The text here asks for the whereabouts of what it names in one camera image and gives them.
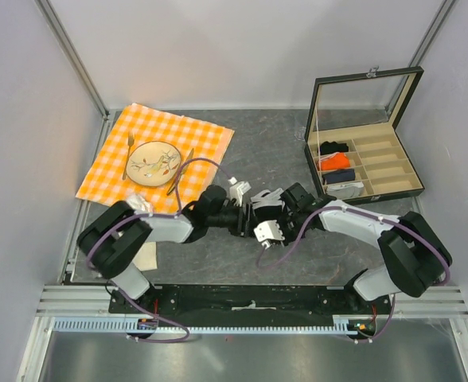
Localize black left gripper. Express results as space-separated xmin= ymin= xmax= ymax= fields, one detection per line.
xmin=207 ymin=201 xmax=258 ymax=239

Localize black white trimmed underwear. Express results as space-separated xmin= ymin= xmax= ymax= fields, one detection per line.
xmin=250 ymin=188 xmax=285 ymax=227

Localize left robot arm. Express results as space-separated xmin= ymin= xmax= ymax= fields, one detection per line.
xmin=76 ymin=181 xmax=251 ymax=313

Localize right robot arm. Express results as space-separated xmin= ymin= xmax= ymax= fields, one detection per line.
xmin=279 ymin=183 xmax=452 ymax=314

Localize grey white rolled underwear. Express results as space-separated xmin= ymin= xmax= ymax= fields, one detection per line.
xmin=326 ymin=181 xmax=365 ymax=200

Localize navy rolled underwear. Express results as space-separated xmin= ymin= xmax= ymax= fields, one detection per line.
xmin=322 ymin=169 xmax=356 ymax=185

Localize orange rolled underwear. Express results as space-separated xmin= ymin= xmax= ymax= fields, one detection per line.
xmin=319 ymin=152 xmax=350 ymax=171

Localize black rolled underwear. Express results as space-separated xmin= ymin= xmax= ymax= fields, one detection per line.
xmin=319 ymin=141 xmax=349 ymax=156

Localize gold black knife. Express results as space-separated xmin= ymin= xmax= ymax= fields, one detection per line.
xmin=166 ymin=148 xmax=195 ymax=196

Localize orange checkered cloth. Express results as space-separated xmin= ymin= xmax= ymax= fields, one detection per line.
xmin=76 ymin=103 xmax=234 ymax=213

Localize black divided storage box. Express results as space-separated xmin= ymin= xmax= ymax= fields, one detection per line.
xmin=304 ymin=66 xmax=424 ymax=205

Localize white crumpled cloth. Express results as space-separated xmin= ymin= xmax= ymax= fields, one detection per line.
xmin=126 ymin=193 xmax=154 ymax=213

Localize beige folded cloth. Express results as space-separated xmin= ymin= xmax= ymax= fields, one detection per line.
xmin=133 ymin=242 xmax=158 ymax=271

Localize beige bird pattern plate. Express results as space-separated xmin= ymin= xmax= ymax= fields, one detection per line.
xmin=126 ymin=141 xmax=182 ymax=188

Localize gold fork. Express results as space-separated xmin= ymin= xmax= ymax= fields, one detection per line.
xmin=122 ymin=132 xmax=135 ymax=180

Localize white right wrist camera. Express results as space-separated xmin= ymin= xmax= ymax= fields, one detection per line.
xmin=253 ymin=220 xmax=285 ymax=249

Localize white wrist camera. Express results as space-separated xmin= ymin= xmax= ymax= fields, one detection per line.
xmin=253 ymin=220 xmax=285 ymax=249
xmin=228 ymin=177 xmax=251 ymax=206

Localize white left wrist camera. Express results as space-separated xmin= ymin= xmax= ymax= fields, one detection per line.
xmin=228 ymin=177 xmax=251 ymax=206

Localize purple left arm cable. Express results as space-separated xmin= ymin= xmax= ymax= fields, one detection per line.
xmin=85 ymin=158 xmax=235 ymax=343

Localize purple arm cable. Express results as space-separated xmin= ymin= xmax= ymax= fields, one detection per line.
xmin=85 ymin=158 xmax=235 ymax=343
xmin=255 ymin=206 xmax=452 ymax=345

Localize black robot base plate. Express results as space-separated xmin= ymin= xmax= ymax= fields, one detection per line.
xmin=108 ymin=278 xmax=394 ymax=328

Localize light blue cable duct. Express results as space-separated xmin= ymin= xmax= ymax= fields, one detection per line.
xmin=53 ymin=317 xmax=357 ymax=335

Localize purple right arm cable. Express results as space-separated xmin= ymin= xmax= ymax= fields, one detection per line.
xmin=255 ymin=206 xmax=452 ymax=345

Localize aluminium left frame post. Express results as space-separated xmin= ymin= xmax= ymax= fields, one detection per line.
xmin=35 ymin=0 xmax=110 ymax=119

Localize aluminium frame post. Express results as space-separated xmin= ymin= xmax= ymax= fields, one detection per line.
xmin=384 ymin=0 xmax=459 ymax=116
xmin=35 ymin=0 xmax=110 ymax=119

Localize aluminium right frame post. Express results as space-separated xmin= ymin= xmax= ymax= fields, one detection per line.
xmin=384 ymin=0 xmax=459 ymax=116

